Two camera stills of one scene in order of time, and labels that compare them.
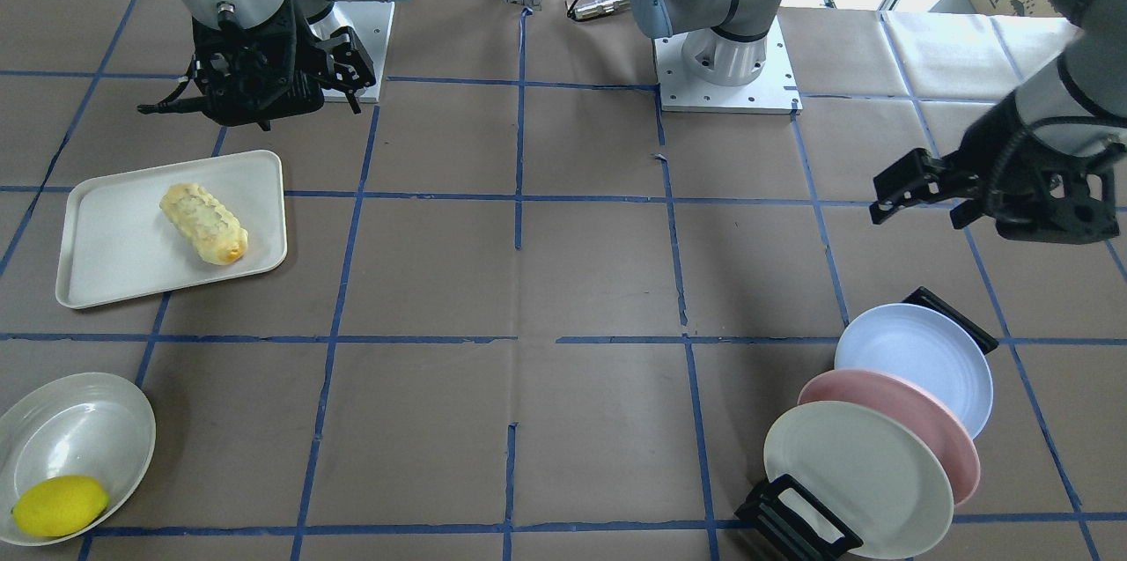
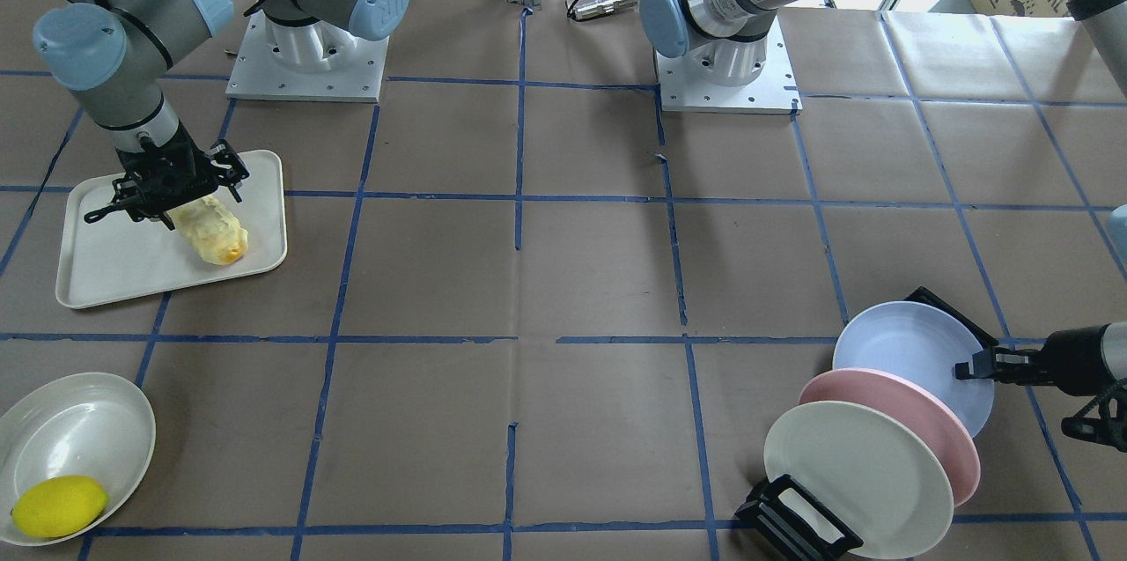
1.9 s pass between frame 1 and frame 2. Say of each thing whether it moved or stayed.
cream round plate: stayed
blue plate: stayed
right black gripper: moved
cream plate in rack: stayed
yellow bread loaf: stayed
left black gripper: moved
